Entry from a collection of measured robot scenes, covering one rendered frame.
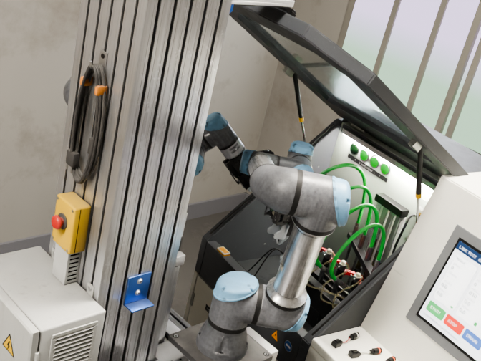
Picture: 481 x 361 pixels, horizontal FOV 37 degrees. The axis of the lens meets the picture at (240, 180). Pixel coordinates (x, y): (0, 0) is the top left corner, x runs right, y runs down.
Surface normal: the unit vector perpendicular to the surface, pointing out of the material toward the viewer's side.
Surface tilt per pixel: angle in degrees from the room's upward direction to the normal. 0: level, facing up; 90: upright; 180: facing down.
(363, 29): 90
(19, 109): 90
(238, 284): 7
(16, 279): 0
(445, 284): 76
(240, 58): 90
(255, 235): 90
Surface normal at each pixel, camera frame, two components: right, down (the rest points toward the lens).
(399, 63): -0.71, 0.14
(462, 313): -0.73, -0.15
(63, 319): 0.22, -0.89
